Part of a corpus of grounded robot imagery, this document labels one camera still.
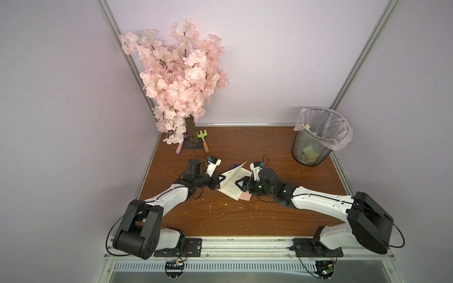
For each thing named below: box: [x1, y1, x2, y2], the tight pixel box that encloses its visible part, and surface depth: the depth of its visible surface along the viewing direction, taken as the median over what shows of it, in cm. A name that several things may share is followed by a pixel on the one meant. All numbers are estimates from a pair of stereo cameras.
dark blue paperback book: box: [216, 160, 254, 202], surface depth 89 cm
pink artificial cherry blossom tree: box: [118, 18, 229, 144], surface depth 74 cm
